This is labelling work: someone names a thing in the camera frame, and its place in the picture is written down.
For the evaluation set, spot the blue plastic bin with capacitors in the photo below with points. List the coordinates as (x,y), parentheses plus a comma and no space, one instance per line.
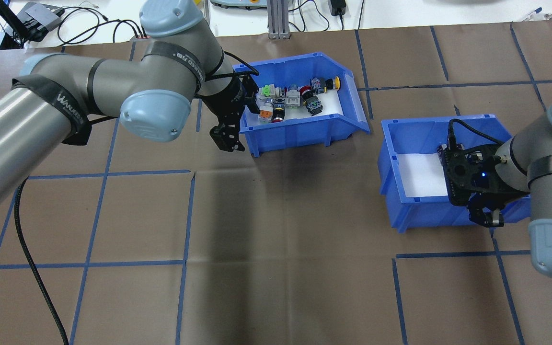
(415,215)

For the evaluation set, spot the red mushroom emergency button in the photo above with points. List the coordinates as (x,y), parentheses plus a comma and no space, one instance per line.
(279,114)

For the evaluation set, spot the grey power adapter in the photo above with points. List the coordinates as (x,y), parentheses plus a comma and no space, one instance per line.
(41,14)

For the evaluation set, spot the white grey button switch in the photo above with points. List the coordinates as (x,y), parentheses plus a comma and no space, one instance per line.
(293,97)

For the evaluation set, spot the orange white button switch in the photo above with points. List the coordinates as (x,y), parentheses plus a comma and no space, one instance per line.
(266,111)

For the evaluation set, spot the teal grey device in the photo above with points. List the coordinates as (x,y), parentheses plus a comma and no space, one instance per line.
(237,4)

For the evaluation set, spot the white foam bin liner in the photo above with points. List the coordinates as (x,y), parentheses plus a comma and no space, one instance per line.
(419,175)

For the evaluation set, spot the black stand bracket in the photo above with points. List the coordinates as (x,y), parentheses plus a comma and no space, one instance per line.
(10,21)

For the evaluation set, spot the pile of push-button switches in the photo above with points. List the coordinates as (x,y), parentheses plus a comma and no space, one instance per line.
(331,103)

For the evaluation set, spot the black push button switch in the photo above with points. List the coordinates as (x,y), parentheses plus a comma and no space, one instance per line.
(314,106)

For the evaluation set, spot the yellow head push button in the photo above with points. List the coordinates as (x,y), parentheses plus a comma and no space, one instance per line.
(319,85)

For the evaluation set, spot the green white button switch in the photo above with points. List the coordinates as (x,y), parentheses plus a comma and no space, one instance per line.
(267,90)

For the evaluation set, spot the aluminium profile post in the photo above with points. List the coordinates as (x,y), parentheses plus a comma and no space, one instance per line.
(278,19)

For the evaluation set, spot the blue plastic bin with buttons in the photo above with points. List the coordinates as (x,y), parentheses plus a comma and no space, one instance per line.
(295,132)

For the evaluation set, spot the black power adapter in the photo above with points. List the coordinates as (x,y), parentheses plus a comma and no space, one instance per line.
(338,7)

